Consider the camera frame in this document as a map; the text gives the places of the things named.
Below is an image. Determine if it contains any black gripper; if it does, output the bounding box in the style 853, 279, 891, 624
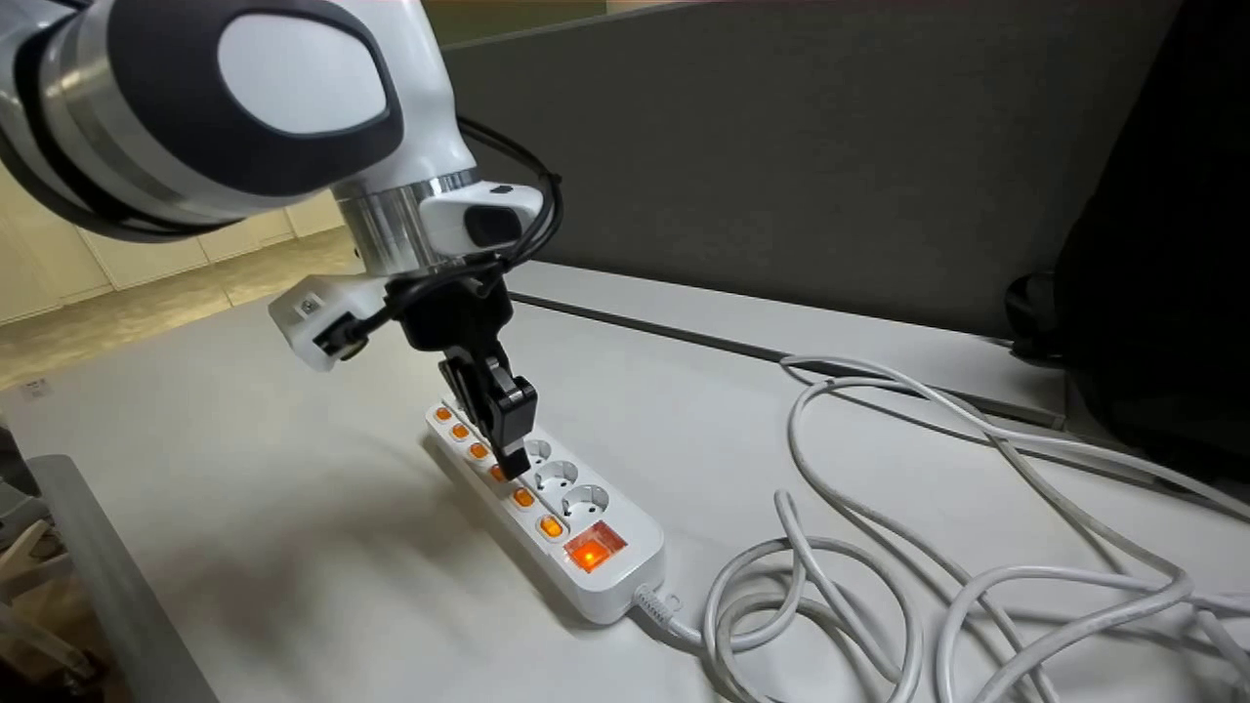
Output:
378, 261, 545, 481

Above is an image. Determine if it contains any white six-socket power strip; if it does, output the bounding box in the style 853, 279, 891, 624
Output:
417, 398, 671, 629

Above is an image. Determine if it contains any grey divider panel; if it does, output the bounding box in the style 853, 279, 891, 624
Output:
438, 0, 1187, 344

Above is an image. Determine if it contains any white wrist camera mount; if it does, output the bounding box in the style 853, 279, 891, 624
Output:
265, 269, 396, 377

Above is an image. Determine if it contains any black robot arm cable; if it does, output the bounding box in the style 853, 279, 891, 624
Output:
448, 114, 568, 280

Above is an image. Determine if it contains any white power strip cable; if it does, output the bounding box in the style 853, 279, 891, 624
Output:
631, 347, 1250, 703

